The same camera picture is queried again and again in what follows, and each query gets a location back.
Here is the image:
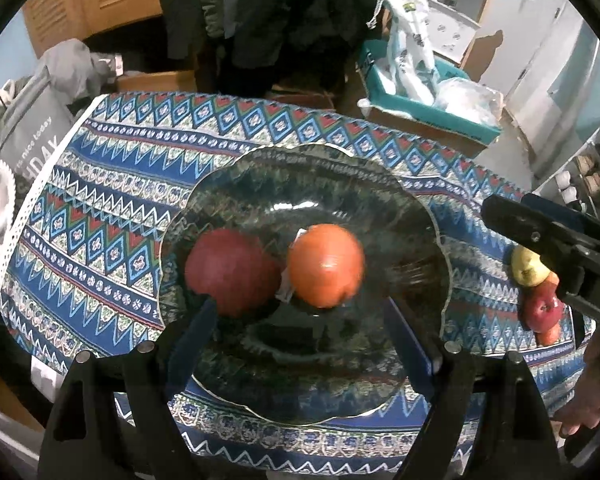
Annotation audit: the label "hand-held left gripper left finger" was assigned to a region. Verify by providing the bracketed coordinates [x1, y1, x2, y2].
[39, 297, 220, 480]

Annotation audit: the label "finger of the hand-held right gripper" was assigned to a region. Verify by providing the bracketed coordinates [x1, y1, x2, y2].
[522, 192, 600, 252]
[481, 194, 589, 272]

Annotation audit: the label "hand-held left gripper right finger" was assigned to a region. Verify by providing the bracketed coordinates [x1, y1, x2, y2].
[386, 296, 563, 480]

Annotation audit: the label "yellow-green blushed apple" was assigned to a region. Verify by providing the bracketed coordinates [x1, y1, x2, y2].
[510, 247, 552, 287]

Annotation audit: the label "red apple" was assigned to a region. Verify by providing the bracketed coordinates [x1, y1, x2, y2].
[522, 275, 566, 333]
[184, 227, 287, 317]

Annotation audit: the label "medium orange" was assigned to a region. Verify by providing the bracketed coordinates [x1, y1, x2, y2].
[535, 322, 563, 347]

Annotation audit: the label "large orange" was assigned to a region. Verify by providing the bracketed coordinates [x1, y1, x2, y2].
[286, 223, 367, 309]

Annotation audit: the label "scalloped glass plate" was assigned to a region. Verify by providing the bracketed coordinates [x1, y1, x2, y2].
[159, 144, 452, 427]

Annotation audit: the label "person's right hand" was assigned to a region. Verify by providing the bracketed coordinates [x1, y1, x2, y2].
[555, 327, 600, 437]

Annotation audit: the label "shoe rack with shoes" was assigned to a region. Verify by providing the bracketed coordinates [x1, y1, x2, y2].
[555, 142, 600, 208]

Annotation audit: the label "clear plastic bag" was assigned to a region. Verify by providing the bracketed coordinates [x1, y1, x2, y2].
[432, 77, 503, 126]

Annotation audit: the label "large cardboard box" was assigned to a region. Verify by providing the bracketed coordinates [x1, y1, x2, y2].
[365, 105, 491, 161]

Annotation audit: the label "white door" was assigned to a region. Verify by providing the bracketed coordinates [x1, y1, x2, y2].
[480, 0, 600, 181]

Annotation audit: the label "blue patterned tablecloth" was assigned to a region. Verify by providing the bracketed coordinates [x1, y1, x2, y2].
[0, 91, 598, 476]

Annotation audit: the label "teal plastic bin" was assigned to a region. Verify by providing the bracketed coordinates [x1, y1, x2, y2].
[357, 40, 503, 143]

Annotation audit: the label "white patterned box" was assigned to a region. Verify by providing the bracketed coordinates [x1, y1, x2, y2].
[427, 5, 481, 58]

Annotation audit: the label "white printed plastic bag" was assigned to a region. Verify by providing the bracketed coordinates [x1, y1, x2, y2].
[367, 0, 451, 106]

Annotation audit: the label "flattened cardboard box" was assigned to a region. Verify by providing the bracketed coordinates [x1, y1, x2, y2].
[267, 85, 338, 110]

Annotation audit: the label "small cardboard box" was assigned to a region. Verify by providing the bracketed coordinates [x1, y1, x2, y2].
[115, 70, 198, 93]

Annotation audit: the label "grey fabric bag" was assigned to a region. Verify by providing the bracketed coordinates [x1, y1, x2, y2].
[0, 67, 78, 191]

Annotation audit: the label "grey crumpled clothing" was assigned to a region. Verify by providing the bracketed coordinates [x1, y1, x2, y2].
[40, 40, 118, 106]

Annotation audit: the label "dark hanging coats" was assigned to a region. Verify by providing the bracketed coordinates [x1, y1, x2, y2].
[157, 0, 381, 96]

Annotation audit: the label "wooden louvred cabinet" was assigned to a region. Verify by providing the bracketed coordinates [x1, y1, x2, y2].
[22, 0, 171, 61]

